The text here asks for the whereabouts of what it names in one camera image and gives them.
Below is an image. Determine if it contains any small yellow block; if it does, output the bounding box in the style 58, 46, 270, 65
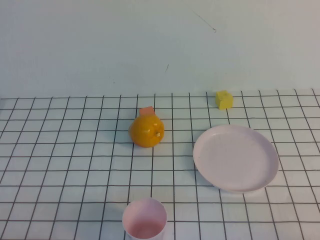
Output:
215, 90, 235, 111

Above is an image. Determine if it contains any pink plastic cup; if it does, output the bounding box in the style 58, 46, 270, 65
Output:
121, 197, 168, 240

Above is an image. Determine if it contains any small salmon pink block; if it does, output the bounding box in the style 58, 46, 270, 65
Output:
138, 106, 155, 118

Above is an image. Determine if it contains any orange fruit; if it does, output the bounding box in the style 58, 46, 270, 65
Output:
128, 114, 166, 149

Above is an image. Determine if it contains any pink round plate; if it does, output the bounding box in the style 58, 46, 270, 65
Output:
192, 124, 280, 194

